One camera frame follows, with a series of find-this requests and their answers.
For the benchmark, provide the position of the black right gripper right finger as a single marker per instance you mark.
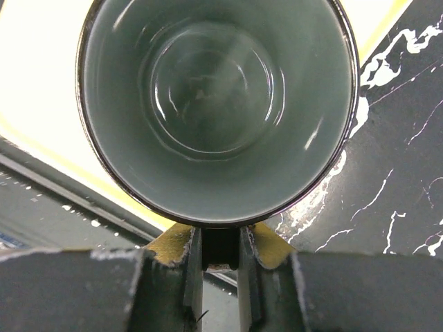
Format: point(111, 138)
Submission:
point(281, 289)

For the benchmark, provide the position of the orange plastic tray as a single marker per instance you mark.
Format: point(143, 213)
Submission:
point(39, 112)

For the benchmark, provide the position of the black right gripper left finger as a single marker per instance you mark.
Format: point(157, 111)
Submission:
point(154, 288)

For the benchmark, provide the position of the dark grey mug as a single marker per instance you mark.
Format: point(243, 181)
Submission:
point(217, 114)

